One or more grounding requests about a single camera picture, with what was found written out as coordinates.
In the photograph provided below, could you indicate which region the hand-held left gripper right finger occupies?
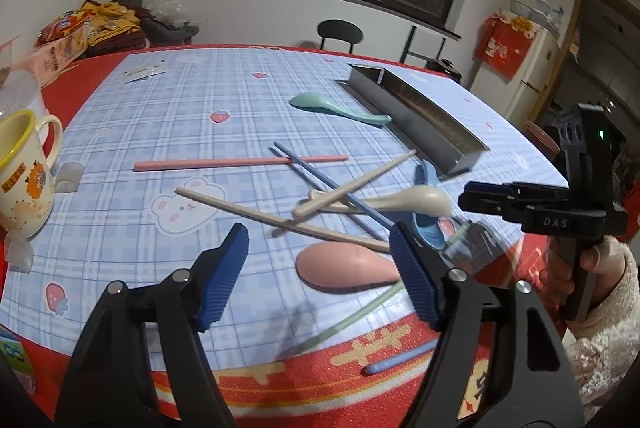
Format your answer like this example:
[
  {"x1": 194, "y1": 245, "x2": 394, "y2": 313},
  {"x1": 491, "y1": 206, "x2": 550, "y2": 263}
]
[{"x1": 389, "y1": 222, "x2": 586, "y2": 428}]

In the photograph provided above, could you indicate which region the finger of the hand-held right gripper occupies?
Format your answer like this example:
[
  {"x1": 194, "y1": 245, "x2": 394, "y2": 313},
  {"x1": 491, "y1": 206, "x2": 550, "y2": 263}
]
[
  {"x1": 462, "y1": 181, "x2": 572, "y2": 205},
  {"x1": 457, "y1": 189, "x2": 532, "y2": 230}
]

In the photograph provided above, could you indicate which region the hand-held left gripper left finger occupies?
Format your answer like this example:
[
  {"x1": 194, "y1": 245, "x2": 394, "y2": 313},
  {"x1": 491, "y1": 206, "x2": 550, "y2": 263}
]
[{"x1": 55, "y1": 223, "x2": 249, "y2": 428}]

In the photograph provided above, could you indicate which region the blue spoon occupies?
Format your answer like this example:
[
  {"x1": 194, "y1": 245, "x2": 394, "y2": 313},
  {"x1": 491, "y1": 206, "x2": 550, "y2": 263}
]
[{"x1": 412, "y1": 159, "x2": 447, "y2": 251}]

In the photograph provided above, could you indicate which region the beige spoon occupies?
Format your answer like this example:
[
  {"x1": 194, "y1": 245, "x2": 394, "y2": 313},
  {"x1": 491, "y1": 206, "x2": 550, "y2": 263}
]
[{"x1": 292, "y1": 185, "x2": 453, "y2": 219}]

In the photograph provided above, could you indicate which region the green chopstick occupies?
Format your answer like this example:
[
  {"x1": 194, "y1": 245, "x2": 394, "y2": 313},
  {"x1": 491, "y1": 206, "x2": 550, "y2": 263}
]
[{"x1": 295, "y1": 221, "x2": 473, "y2": 354}]

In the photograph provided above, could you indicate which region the beige chopstick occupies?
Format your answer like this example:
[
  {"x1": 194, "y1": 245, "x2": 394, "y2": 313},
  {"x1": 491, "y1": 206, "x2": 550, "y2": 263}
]
[
  {"x1": 271, "y1": 149, "x2": 418, "y2": 238},
  {"x1": 175, "y1": 187, "x2": 393, "y2": 254}
]

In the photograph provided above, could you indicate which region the pink spoon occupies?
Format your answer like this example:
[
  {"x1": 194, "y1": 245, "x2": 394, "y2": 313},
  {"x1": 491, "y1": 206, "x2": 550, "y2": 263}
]
[{"x1": 295, "y1": 242, "x2": 403, "y2": 293}]

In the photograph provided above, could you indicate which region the blue chopstick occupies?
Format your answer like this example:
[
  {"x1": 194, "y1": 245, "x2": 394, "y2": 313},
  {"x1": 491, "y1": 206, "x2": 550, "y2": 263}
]
[
  {"x1": 364, "y1": 339, "x2": 441, "y2": 376},
  {"x1": 274, "y1": 142, "x2": 398, "y2": 229}
]

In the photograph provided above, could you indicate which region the metal utensil tray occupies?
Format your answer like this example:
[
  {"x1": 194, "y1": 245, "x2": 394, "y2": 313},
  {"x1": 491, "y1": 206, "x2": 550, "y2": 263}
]
[{"x1": 334, "y1": 63, "x2": 491, "y2": 181}]

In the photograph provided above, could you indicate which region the pink chopstick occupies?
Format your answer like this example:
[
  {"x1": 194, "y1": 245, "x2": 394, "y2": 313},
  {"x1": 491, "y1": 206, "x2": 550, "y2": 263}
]
[{"x1": 133, "y1": 155, "x2": 349, "y2": 172}]

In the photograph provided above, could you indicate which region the teal spoon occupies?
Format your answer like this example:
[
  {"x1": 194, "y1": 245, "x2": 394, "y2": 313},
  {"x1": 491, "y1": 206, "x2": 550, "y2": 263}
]
[{"x1": 290, "y1": 92, "x2": 392, "y2": 125}]

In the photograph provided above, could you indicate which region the person's right hand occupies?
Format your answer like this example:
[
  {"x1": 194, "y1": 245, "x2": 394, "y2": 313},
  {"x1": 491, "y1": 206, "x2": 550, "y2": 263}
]
[{"x1": 547, "y1": 235, "x2": 628, "y2": 311}]

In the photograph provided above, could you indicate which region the pink stool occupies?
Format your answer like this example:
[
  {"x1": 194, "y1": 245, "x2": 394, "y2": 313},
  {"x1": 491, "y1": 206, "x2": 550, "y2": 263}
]
[{"x1": 522, "y1": 121, "x2": 561, "y2": 159}]

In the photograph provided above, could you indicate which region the white refrigerator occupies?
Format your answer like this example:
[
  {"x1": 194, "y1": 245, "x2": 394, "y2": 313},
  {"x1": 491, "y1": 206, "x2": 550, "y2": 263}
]
[{"x1": 505, "y1": 13, "x2": 561, "y2": 124}]

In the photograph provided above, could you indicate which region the red printed cloth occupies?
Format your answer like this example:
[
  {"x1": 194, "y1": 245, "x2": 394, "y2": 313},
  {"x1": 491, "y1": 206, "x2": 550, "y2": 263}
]
[{"x1": 474, "y1": 11, "x2": 538, "y2": 82}]

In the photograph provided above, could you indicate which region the dark rice cooker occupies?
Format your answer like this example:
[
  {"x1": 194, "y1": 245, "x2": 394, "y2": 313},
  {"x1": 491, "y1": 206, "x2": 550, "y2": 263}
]
[{"x1": 435, "y1": 57, "x2": 463, "y2": 80}]

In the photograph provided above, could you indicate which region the black metal rack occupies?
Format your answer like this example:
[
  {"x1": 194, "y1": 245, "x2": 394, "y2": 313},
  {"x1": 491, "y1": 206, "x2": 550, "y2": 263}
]
[{"x1": 400, "y1": 24, "x2": 448, "y2": 64}]

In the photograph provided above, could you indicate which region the small clear plastic cap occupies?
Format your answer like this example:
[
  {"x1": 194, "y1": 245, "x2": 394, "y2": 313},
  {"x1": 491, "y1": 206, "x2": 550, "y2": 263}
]
[{"x1": 54, "y1": 162, "x2": 85, "y2": 194}]

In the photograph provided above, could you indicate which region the clear plastic wrapper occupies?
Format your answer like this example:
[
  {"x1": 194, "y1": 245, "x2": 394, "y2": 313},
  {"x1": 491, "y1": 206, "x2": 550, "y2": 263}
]
[{"x1": 4, "y1": 228, "x2": 35, "y2": 271}]

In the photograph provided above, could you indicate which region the yellow-rimmed cartoon mug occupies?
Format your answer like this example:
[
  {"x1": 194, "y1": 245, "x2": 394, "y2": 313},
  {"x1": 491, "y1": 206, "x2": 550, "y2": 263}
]
[{"x1": 0, "y1": 108, "x2": 63, "y2": 239}]

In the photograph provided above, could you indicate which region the white paper card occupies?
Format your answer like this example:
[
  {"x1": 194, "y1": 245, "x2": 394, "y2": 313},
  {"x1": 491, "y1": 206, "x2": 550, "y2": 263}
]
[{"x1": 121, "y1": 61, "x2": 168, "y2": 84}]

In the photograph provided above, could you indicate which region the black chair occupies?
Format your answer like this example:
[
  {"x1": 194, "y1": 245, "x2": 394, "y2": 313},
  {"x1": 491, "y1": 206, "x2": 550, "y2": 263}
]
[{"x1": 317, "y1": 19, "x2": 363, "y2": 54}]

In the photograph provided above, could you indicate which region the green-labelled packet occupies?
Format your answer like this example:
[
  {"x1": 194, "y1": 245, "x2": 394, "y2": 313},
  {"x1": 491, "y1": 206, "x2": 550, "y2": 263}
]
[{"x1": 0, "y1": 328, "x2": 38, "y2": 399}]

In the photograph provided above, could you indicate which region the clear plastic bag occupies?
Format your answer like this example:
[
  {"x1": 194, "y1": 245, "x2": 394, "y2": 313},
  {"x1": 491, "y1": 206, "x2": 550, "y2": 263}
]
[{"x1": 150, "y1": 0, "x2": 188, "y2": 29}]

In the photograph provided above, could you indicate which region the clear plastic container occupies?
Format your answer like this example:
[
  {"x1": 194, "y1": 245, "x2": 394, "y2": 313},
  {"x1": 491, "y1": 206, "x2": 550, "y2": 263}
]
[{"x1": 0, "y1": 36, "x2": 48, "y2": 144}]

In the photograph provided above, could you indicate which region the pile of clothes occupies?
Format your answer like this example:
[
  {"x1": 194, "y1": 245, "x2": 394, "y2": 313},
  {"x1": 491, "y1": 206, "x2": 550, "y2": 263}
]
[{"x1": 80, "y1": 0, "x2": 201, "y2": 56}]

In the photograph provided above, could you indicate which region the orange snack bag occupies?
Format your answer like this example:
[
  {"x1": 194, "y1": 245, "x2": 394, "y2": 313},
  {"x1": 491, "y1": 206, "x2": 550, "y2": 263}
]
[{"x1": 37, "y1": 10, "x2": 88, "y2": 45}]

